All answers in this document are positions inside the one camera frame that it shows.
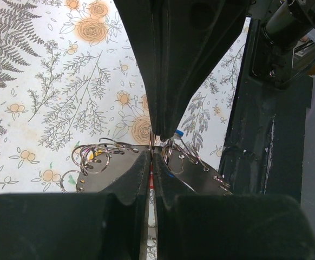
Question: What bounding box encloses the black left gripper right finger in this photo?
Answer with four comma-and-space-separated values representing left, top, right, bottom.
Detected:
153, 154, 315, 259

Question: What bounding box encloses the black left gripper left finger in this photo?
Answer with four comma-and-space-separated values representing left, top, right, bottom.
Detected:
0, 151, 150, 259

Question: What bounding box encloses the floral patterned table mat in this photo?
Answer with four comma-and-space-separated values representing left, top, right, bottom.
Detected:
0, 0, 252, 260

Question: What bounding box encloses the yellow-capped key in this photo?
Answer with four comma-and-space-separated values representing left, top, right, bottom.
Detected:
87, 151, 99, 162

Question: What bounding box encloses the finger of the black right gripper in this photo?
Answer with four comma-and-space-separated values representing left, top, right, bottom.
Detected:
115, 0, 160, 135
152, 1, 250, 140

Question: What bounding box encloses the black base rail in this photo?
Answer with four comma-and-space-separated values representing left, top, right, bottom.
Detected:
219, 20, 313, 201

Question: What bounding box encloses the blue-capped key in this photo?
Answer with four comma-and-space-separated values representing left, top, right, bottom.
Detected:
172, 129, 184, 140

